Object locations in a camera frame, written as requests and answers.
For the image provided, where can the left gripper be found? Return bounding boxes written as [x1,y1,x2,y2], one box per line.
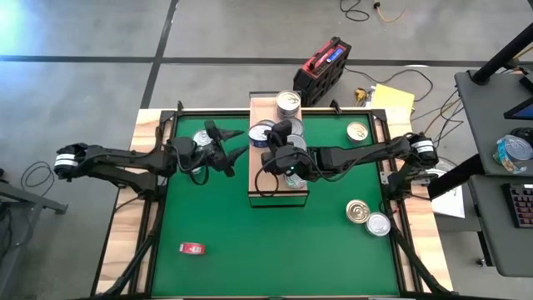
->
[168,120,249,177]

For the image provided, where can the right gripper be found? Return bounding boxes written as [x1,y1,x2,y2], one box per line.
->
[262,119,321,183]

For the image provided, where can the blue fish-print can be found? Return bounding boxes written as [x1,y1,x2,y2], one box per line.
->
[248,123,275,150]

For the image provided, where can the teal can silver lid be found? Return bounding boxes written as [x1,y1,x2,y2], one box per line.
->
[192,128,213,148]
[286,117,305,137]

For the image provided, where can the red white-label can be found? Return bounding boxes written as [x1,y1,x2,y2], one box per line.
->
[178,242,207,256]
[284,172,310,191]

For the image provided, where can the red black power station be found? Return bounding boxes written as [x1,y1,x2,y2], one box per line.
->
[292,36,353,108]

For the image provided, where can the green table mat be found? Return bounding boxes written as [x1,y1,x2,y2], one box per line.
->
[151,114,401,297]

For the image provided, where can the yellow paper pad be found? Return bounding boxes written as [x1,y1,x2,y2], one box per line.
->
[369,82,416,114]

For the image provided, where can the black desk beam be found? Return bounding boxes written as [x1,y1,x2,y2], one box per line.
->
[426,153,486,201]

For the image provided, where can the white paper sheet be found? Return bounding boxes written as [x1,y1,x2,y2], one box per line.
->
[428,166,466,220]

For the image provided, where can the grey desk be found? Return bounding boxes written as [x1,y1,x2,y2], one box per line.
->
[468,173,533,278]
[453,69,533,176]

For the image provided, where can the grey metal stand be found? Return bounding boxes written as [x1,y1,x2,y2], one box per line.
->
[0,168,69,300]

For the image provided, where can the black tablet screen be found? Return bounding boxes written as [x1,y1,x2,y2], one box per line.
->
[502,95,533,122]

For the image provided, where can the black headphones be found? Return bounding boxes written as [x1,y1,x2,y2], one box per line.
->
[511,127,533,143]

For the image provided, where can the black keyboard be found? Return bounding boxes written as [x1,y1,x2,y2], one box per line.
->
[501,182,533,229]

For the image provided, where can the wooden shelf black metal frame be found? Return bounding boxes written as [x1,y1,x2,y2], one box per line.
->
[248,90,310,208]

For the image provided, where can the black metal table frame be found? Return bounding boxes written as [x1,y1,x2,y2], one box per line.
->
[89,99,459,300]

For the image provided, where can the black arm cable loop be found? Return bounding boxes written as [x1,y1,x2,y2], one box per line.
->
[174,145,209,187]
[254,156,281,198]

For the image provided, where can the black floor cable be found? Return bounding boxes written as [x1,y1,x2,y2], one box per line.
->
[338,0,371,23]

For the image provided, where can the yellow cable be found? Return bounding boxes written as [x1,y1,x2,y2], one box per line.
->
[373,1,408,24]

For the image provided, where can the black power cable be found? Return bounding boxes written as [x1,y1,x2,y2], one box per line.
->
[344,66,435,103]

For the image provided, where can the black cable bundle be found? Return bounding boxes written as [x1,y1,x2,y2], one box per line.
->
[411,89,466,145]

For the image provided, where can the coiled black cable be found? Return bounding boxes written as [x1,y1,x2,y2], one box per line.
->
[19,161,56,193]

